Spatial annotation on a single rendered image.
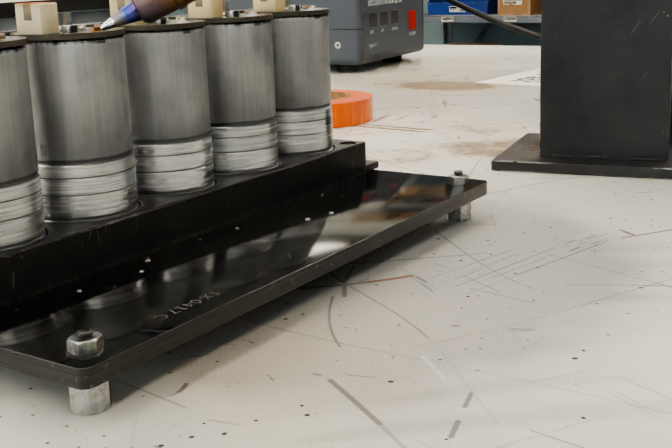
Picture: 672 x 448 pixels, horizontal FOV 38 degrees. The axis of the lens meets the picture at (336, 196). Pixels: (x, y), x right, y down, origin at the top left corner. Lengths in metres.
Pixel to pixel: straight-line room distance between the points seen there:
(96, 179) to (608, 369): 0.12
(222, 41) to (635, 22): 0.16
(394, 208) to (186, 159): 0.06
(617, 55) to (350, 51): 0.36
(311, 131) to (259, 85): 0.03
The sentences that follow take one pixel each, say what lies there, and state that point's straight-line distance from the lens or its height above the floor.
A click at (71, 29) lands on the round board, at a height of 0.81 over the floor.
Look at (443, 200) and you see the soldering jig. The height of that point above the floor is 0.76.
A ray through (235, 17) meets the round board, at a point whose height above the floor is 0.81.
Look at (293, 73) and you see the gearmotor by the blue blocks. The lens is 0.29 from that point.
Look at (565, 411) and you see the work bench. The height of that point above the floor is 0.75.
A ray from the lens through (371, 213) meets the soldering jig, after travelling 0.26.
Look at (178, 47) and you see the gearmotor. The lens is 0.24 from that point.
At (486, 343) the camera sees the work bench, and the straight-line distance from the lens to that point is 0.20.
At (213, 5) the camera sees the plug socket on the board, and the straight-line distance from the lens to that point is 0.26.
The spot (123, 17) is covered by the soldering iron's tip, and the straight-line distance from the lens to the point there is 0.22.
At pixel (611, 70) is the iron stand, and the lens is 0.36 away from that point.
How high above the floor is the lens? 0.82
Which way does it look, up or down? 13 degrees down
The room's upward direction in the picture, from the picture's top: 2 degrees counter-clockwise
